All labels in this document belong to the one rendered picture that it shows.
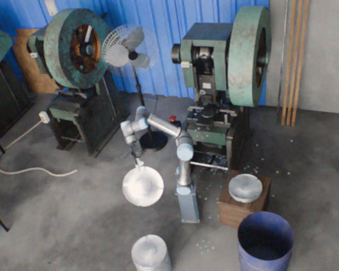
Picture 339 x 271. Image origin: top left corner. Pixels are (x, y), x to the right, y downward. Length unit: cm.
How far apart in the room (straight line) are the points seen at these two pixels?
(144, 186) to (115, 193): 135
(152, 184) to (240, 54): 113
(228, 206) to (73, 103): 214
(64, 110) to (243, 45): 233
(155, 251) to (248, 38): 179
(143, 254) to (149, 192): 62
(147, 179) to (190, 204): 79
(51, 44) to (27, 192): 181
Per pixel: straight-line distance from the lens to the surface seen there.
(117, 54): 331
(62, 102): 410
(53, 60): 333
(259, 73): 312
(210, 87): 302
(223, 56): 276
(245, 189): 296
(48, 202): 393
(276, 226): 282
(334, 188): 360
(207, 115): 310
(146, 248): 280
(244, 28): 252
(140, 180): 233
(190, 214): 315
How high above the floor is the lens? 268
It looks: 40 degrees down
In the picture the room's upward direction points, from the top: 11 degrees counter-clockwise
